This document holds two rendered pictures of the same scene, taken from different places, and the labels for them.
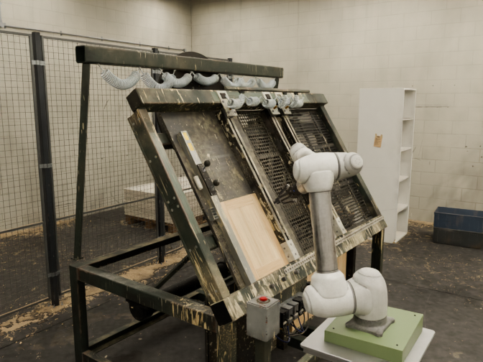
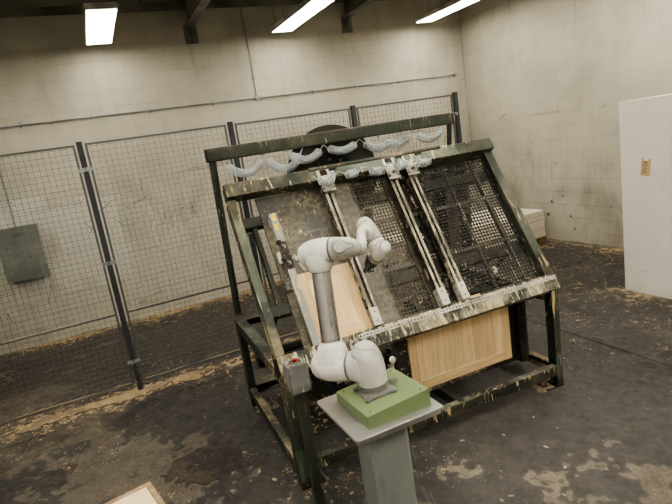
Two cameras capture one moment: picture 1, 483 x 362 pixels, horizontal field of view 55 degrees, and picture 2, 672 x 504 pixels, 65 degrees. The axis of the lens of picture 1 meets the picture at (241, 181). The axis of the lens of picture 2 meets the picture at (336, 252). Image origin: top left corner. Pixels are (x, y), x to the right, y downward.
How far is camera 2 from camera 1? 1.92 m
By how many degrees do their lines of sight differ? 32
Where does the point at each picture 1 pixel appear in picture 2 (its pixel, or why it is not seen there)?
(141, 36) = (399, 73)
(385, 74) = not seen: outside the picture
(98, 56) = (218, 155)
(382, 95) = (647, 107)
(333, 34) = (618, 23)
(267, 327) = (292, 383)
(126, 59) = (247, 151)
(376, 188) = (649, 229)
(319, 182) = (311, 265)
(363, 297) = (351, 367)
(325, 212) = (319, 291)
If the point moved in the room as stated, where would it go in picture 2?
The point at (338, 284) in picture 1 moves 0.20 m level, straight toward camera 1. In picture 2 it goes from (330, 354) to (302, 370)
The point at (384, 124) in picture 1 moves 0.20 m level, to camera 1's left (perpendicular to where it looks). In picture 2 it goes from (651, 145) to (628, 148)
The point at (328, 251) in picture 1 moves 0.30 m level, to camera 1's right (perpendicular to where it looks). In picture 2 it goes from (324, 325) to (375, 328)
